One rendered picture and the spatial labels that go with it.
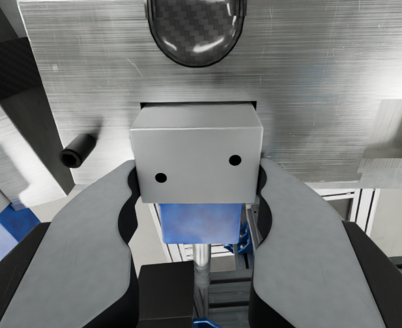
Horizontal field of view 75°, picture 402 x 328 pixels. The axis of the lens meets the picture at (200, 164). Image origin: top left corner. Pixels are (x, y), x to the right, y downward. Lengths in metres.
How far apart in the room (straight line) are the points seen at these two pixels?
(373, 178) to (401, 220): 1.39
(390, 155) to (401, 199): 1.39
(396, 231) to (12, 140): 1.67
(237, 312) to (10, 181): 0.39
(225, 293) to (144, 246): 1.07
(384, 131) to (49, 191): 0.22
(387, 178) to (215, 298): 0.34
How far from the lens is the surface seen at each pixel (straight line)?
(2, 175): 0.23
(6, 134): 0.21
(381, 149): 0.19
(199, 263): 0.18
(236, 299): 0.51
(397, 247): 1.82
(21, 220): 0.25
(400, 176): 0.31
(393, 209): 1.60
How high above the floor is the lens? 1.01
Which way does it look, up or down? 59 degrees down
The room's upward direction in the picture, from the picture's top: 178 degrees counter-clockwise
